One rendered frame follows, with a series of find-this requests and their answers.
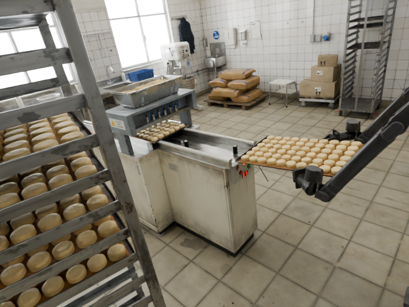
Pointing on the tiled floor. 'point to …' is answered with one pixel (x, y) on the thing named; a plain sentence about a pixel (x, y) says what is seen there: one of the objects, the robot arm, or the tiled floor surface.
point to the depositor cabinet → (146, 184)
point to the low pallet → (237, 102)
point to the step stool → (283, 89)
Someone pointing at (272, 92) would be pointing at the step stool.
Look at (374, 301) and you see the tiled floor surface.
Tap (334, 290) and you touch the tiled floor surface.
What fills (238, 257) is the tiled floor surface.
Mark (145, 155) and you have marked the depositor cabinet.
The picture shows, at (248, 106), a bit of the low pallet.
